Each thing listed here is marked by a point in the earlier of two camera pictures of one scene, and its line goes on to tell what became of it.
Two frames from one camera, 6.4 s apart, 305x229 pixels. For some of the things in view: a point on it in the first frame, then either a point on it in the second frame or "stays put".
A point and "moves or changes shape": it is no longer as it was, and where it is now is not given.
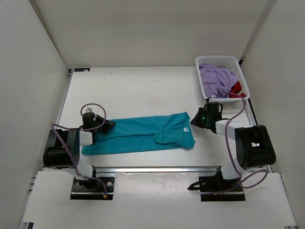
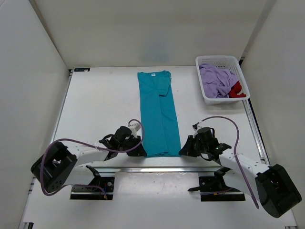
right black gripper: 201,117 to 194,146
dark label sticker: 81,69 stays put
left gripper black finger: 106,125 to 139,151
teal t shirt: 143,133 moves or changes shape
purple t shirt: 217,81 stays put
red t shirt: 236,88 stays put
